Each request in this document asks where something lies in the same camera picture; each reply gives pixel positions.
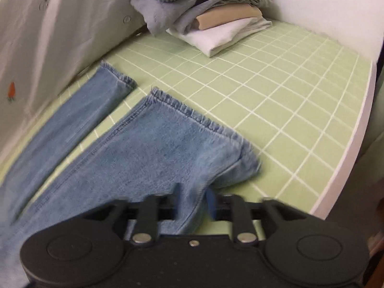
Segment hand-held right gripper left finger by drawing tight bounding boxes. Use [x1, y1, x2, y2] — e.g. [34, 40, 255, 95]
[80, 183, 181, 244]

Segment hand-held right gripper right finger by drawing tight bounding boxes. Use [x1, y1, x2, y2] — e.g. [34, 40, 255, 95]
[206, 190, 307, 244]

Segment blue denim jeans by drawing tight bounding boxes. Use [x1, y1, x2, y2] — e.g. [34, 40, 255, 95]
[0, 60, 262, 288]

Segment green grid mat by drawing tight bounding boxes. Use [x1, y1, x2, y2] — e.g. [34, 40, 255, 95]
[0, 19, 374, 237]

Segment folded white garment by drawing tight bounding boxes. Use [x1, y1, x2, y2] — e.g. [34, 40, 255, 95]
[166, 17, 273, 58]

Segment folded light grey garment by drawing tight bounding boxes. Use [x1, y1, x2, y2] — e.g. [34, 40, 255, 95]
[172, 0, 272, 33]

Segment folded beige garment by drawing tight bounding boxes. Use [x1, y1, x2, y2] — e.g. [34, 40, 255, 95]
[195, 4, 264, 30]

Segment white printed bed sheet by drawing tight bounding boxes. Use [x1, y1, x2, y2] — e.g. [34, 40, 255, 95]
[0, 0, 150, 162]

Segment folded grey-blue garment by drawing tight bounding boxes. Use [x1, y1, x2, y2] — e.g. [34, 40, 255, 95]
[130, 0, 272, 36]

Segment white backdrop board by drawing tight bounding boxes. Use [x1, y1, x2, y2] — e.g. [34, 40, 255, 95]
[258, 0, 384, 63]

